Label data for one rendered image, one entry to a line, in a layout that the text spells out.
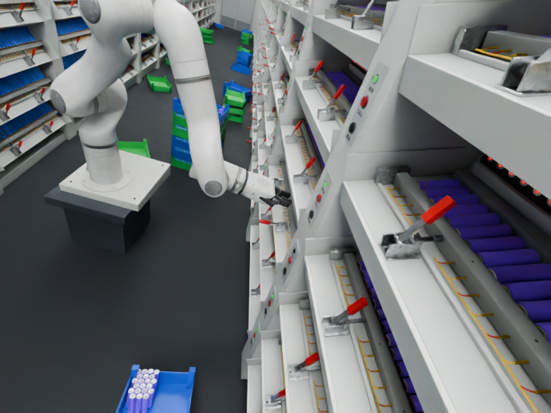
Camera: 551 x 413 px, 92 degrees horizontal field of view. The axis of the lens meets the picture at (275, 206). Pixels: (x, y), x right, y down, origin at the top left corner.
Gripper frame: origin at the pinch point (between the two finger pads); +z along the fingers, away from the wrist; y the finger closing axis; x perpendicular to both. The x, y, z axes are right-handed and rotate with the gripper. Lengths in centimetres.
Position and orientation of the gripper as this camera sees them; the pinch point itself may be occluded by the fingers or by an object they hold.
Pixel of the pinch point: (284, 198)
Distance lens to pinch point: 90.4
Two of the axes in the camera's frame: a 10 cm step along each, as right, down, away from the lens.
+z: 8.8, 3.3, 3.4
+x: -4.7, 7.0, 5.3
